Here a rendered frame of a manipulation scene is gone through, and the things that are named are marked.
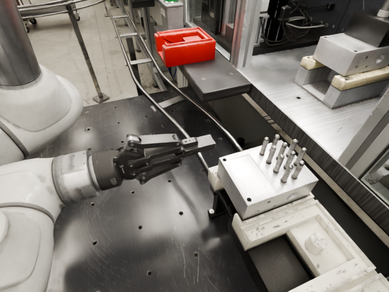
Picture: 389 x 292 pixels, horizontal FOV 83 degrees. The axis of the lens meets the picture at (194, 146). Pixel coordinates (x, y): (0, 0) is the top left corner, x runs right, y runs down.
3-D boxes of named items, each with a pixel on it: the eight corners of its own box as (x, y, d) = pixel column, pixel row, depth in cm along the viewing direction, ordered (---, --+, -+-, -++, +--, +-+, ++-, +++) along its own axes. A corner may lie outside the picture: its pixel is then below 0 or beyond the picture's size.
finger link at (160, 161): (129, 172, 41) (131, 176, 42) (186, 157, 44) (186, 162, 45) (127, 157, 44) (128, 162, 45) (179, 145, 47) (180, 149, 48)
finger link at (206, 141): (179, 144, 46) (179, 141, 46) (209, 136, 48) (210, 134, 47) (184, 154, 44) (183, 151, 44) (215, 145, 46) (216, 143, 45)
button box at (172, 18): (162, 36, 81) (158, -3, 72) (182, 33, 83) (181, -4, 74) (168, 43, 76) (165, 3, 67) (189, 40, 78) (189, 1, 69)
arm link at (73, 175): (50, 186, 33) (91, 175, 35) (54, 146, 39) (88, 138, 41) (73, 214, 40) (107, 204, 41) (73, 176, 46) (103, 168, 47)
